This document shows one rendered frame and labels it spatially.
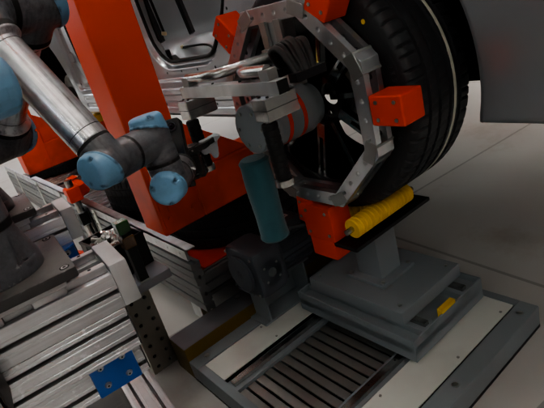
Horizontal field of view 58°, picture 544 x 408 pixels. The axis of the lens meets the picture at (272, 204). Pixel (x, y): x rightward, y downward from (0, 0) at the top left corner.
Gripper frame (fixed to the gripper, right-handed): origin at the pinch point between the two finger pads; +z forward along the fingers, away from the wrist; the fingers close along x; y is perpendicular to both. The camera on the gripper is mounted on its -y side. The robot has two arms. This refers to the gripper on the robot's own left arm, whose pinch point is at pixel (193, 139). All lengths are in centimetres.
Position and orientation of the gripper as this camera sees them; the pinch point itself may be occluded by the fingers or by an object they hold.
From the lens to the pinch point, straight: 137.3
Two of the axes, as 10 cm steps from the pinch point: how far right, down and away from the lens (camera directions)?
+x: 9.6, -2.5, -1.3
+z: 0.3, -3.7, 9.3
